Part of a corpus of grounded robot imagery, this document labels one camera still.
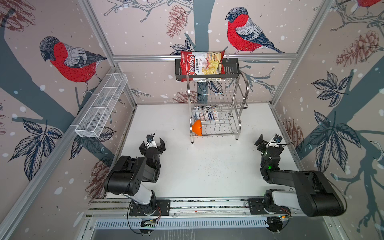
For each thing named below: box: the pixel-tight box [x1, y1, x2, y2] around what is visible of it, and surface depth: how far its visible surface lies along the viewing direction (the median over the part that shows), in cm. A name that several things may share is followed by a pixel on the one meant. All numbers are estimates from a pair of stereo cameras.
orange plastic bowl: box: [192, 119, 203, 136], surface depth 95 cm
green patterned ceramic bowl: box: [213, 110, 219, 121], surface depth 100 cm
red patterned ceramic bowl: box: [198, 111, 206, 121], surface depth 100 cm
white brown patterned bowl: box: [203, 111, 210, 121], surface depth 100 cm
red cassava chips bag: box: [180, 51, 226, 82], surface depth 90 cm
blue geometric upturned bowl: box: [207, 111, 214, 121], surface depth 100 cm
